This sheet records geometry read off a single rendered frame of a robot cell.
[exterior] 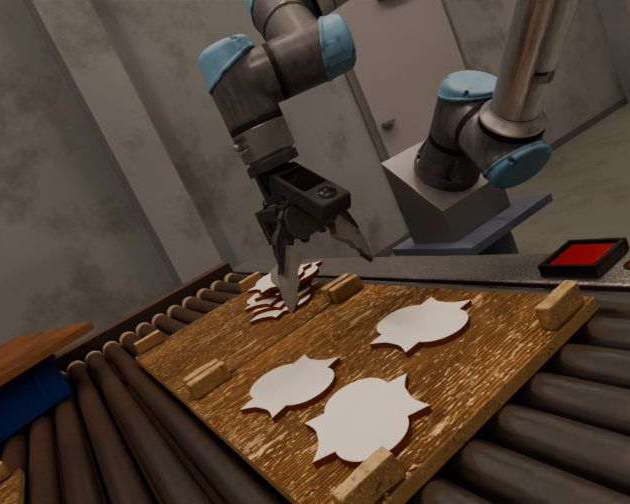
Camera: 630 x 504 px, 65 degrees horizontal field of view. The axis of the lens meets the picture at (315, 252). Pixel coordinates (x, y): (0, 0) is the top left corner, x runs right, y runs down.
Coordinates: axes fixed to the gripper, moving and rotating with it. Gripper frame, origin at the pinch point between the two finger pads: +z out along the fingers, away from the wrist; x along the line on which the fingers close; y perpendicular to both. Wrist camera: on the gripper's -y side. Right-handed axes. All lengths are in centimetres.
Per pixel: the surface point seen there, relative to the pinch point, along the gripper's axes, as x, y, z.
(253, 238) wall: -110, 289, 35
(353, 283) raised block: -8.7, 10.2, 4.7
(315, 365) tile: 10.0, -4.6, 5.3
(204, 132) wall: -112, 290, -50
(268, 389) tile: 16.0, -2.1, 5.3
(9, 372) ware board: 44, 55, -3
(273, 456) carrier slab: 21.9, -13.7, 6.0
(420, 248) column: -39.2, 27.5, 13.3
